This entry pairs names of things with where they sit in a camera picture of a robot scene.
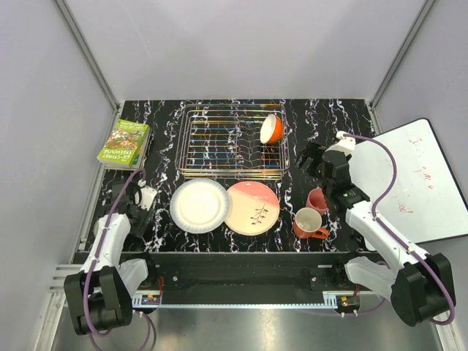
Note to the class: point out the green paperback book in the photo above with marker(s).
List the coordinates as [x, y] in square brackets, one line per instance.
[125, 146]

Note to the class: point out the pink cream floral plate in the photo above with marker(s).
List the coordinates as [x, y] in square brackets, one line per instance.
[254, 208]

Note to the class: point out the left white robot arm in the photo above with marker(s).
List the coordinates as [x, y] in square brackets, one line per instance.
[99, 295]

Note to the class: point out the black marble pattern mat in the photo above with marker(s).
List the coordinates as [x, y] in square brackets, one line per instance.
[315, 120]

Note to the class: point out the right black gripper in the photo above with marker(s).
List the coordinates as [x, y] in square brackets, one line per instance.
[313, 151]

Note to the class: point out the orange mug white inside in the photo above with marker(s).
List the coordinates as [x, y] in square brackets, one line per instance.
[308, 224]

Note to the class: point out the pink cup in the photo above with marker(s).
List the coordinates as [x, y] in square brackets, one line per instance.
[316, 200]

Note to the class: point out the white grey-rimmed plate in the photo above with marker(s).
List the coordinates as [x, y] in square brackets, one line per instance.
[199, 206]

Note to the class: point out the whiteboard with red scribbles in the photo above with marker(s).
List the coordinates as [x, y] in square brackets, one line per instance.
[425, 203]

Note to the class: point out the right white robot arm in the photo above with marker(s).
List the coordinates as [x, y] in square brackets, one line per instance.
[418, 285]

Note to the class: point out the chrome wire dish rack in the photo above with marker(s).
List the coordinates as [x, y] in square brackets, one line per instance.
[223, 141]

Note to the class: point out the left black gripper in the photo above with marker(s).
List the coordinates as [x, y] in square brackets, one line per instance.
[137, 229]

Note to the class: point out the orange bowl white inside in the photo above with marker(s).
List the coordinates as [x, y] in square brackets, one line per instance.
[271, 130]

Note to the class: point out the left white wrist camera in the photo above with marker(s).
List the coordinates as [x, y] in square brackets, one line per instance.
[144, 195]

